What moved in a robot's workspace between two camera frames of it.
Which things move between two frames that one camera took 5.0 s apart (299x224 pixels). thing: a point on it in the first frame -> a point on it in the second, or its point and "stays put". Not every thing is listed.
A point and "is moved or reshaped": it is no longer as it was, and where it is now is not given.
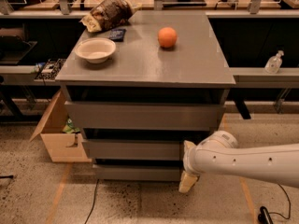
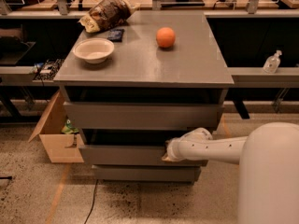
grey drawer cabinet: [138, 91] stays put
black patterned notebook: [49, 69] stays put
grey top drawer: [141, 116] stays put
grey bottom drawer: [137, 172] stays put
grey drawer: [129, 149] is moved or reshaped
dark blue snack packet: [118, 35] stays put
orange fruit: [167, 37] stays put
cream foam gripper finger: [188, 146] -> [174, 146]
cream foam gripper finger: [187, 181] -> [167, 158]
